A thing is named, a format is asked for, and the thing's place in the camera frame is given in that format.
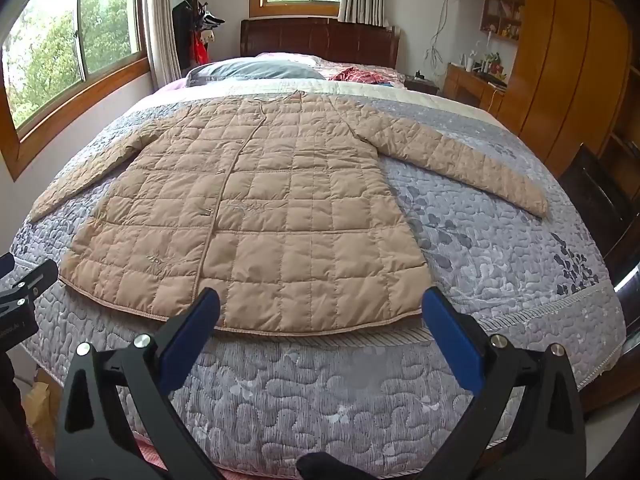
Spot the brown paper bag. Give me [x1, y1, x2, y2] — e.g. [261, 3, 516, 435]
[25, 380, 57, 447]

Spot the grey blue pillow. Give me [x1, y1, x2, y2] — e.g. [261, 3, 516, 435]
[186, 57, 326, 88]

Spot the red patterned cloth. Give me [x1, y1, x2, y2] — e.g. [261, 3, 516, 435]
[329, 69, 383, 85]

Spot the dark wooden headboard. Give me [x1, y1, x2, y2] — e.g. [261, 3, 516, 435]
[240, 17, 401, 68]

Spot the beige quilted coat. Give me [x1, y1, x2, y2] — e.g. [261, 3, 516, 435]
[29, 91, 550, 337]

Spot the wooden desk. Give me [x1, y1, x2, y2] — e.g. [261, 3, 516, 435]
[442, 62, 507, 112]

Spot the grey quilted bedspread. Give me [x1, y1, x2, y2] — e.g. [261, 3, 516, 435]
[10, 77, 628, 466]

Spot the dark nightstand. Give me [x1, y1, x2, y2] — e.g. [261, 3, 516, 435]
[402, 75, 441, 96]

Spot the wall cable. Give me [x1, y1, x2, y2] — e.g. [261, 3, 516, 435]
[425, 0, 453, 76]

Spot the dark wooden chair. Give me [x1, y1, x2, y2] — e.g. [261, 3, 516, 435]
[557, 142, 640, 271]

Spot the purple bed sheet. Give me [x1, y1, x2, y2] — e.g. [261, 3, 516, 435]
[152, 76, 193, 95]

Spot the large wooden frame window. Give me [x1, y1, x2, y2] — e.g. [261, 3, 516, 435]
[0, 0, 151, 181]

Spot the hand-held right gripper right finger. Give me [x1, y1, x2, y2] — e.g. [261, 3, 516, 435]
[415, 287, 587, 480]

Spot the wooden wall shelf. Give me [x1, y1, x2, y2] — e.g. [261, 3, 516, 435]
[480, 0, 526, 38]

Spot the person's black sock foot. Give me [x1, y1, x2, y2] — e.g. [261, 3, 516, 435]
[295, 451, 351, 480]

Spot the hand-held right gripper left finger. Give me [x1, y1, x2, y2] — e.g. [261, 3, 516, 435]
[54, 287, 228, 480]

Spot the black hanging garment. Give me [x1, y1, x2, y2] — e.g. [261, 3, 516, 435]
[172, 0, 198, 70]

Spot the wooden wardrobe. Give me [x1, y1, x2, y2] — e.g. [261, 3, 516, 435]
[462, 0, 640, 176]

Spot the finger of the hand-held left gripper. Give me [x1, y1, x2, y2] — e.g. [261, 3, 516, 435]
[0, 259, 60, 318]

